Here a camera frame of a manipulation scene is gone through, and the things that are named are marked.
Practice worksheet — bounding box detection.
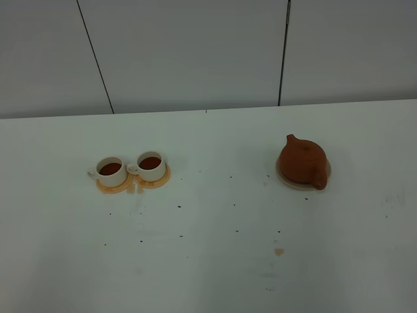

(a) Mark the brown clay teapot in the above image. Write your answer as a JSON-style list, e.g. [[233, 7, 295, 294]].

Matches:
[[276, 134, 328, 190]]

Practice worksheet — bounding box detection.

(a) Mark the beige round teapot mat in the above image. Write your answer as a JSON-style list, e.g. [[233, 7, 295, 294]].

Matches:
[[275, 158, 322, 192]]

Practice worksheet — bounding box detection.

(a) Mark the right white teacup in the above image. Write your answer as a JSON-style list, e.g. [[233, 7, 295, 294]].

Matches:
[[126, 151, 167, 182]]

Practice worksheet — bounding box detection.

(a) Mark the white teacup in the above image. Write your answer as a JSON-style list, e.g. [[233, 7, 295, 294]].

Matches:
[[87, 156, 128, 188], [126, 151, 167, 182]]

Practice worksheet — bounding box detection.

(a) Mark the right orange round coaster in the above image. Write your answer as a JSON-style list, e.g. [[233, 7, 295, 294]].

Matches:
[[134, 163, 171, 189]]

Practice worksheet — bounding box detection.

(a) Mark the orange round coaster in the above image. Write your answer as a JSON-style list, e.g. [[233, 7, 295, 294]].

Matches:
[[96, 174, 136, 194], [134, 163, 171, 189]]

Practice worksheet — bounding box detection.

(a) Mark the left orange round coaster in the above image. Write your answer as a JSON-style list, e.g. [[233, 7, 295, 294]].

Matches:
[[96, 174, 136, 194]]

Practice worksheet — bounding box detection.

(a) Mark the left white teacup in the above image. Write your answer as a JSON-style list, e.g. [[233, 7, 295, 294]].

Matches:
[[87, 156, 128, 188]]

